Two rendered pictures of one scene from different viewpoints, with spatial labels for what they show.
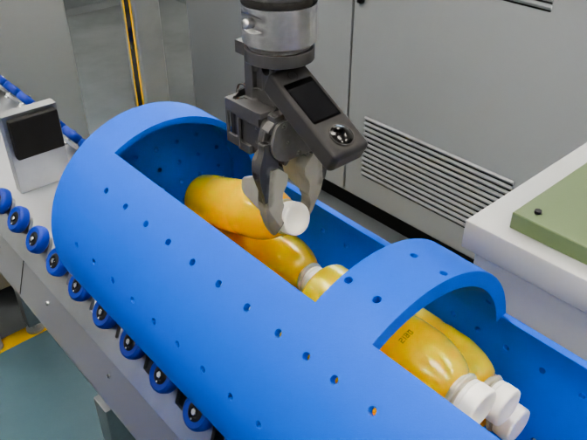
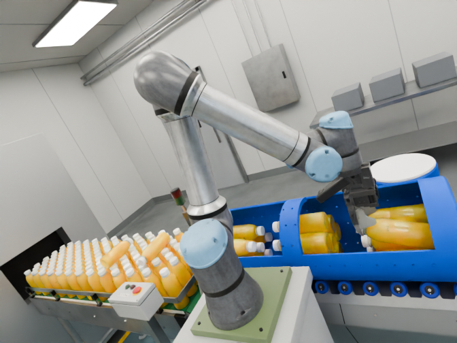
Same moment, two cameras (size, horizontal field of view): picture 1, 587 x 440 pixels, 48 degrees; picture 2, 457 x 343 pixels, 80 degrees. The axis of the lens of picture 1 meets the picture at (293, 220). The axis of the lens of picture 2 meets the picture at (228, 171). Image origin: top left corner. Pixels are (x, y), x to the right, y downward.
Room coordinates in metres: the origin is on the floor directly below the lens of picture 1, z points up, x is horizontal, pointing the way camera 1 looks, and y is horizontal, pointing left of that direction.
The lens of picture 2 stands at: (1.24, -0.45, 1.67)
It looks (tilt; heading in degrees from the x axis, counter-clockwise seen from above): 15 degrees down; 166
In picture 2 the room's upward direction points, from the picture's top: 24 degrees counter-clockwise
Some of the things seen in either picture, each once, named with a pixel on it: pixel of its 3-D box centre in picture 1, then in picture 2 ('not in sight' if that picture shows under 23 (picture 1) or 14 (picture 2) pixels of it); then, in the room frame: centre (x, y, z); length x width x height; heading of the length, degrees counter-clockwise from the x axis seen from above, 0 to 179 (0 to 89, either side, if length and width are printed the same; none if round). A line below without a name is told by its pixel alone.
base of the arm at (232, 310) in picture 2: not in sight; (228, 290); (0.63, -0.42, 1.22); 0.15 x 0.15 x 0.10
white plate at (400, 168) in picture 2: not in sight; (399, 167); (0.30, 0.55, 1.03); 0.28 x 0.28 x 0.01
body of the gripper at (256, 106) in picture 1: (275, 99); (357, 185); (0.65, 0.02, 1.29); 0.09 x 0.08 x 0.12; 41
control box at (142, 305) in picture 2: not in sight; (135, 299); (0.11, -0.76, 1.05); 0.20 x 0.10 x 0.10; 41
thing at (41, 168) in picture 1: (37, 147); not in sight; (1.08, 0.47, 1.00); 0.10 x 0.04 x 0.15; 131
